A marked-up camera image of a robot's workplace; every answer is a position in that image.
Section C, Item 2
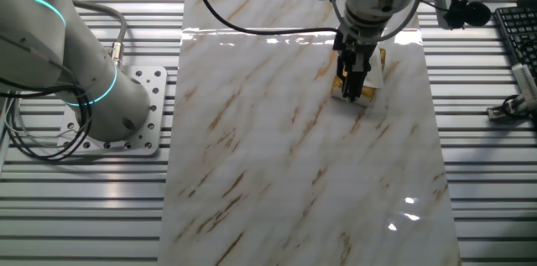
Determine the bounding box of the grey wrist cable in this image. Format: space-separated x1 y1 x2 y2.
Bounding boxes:
329 0 430 44

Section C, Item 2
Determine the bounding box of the grey cable with metal connector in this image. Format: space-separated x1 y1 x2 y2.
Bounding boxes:
70 0 128 68

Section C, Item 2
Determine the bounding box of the long black gripper cable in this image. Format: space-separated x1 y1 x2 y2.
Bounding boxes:
191 0 340 36

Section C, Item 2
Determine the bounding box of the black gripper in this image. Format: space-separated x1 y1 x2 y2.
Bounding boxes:
332 27 379 103

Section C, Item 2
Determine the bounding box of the black cable loop at clamp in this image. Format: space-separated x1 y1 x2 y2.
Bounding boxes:
502 93 537 123

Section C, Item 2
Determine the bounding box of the gold tissue pack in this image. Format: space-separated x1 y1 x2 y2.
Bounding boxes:
330 47 387 108

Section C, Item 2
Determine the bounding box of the black keyboard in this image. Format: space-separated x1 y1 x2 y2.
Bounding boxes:
493 4 537 81

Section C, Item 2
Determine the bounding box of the white rectangular device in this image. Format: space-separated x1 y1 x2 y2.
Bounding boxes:
510 62 537 102

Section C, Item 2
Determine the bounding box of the marble pattern table sheet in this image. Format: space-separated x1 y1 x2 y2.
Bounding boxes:
157 0 462 266

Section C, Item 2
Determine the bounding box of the metal clamp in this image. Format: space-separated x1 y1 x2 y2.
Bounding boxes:
486 92 537 124

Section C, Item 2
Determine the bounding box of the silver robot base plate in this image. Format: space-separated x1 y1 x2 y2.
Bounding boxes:
56 65 169 158

